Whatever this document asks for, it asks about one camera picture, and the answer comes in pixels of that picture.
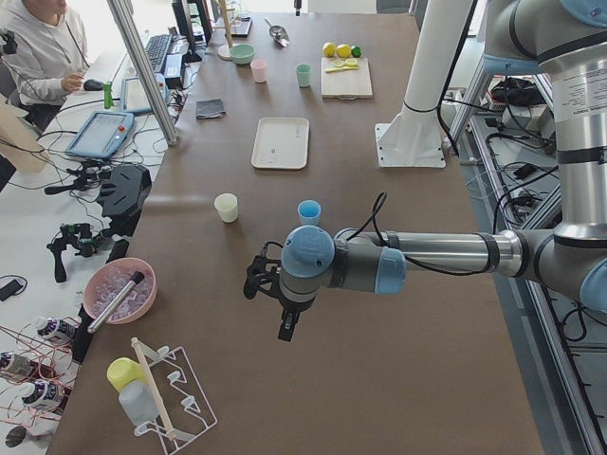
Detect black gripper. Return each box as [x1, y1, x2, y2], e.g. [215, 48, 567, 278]
[243, 255, 308, 341]

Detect green cup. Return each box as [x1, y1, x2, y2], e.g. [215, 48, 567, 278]
[296, 64, 312, 88]

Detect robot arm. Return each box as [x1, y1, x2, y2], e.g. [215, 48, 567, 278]
[244, 1, 606, 340]
[484, 1, 606, 79]

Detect cream rabbit tray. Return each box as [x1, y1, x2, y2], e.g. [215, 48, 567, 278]
[250, 118, 309, 171]

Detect blue cup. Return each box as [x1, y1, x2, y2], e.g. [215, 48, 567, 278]
[297, 199, 322, 226]

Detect cream cup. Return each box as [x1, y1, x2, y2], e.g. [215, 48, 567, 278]
[213, 192, 238, 223]

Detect metal tube tool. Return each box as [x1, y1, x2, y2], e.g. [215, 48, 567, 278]
[87, 271, 145, 334]

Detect translucent white cup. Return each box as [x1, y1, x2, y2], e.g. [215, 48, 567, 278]
[119, 380, 159, 427]

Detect yellow cup on rack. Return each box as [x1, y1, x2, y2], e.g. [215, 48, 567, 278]
[106, 357, 146, 392]

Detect pink bowl with ice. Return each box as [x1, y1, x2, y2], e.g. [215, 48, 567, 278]
[83, 258, 157, 325]

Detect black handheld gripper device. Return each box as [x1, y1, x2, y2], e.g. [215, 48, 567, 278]
[46, 222, 113, 284]

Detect grey cloth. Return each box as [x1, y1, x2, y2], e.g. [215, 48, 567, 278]
[195, 99, 226, 119]

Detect wooden cutting board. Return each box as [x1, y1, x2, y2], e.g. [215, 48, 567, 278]
[321, 57, 374, 100]

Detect pink cup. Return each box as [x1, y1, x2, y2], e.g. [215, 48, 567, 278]
[249, 59, 268, 83]

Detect yellow plastic knife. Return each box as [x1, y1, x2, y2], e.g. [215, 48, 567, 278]
[324, 66, 359, 74]

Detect blue teach pendant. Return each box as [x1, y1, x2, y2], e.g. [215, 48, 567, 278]
[65, 111, 135, 159]

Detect green bowl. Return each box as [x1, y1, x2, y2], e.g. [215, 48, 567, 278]
[230, 44, 255, 65]

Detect yellow lemon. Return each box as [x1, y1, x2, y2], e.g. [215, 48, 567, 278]
[322, 42, 336, 58]
[336, 44, 352, 59]

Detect wooden stand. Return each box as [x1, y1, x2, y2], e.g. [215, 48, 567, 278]
[215, 0, 233, 61]

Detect green lime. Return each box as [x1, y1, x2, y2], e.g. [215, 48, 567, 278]
[351, 45, 362, 58]

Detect metal scoop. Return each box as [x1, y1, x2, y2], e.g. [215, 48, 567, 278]
[264, 17, 290, 47]

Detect green bottle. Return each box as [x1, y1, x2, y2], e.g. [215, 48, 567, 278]
[102, 82, 114, 109]

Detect black keyboard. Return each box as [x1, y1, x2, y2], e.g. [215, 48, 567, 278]
[145, 34, 172, 73]

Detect seated person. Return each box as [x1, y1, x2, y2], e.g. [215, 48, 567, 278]
[1, 0, 89, 131]

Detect white wire cup rack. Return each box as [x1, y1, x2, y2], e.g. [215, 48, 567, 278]
[131, 337, 218, 454]

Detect aluminium frame post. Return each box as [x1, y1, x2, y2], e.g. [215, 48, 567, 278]
[106, 0, 178, 147]

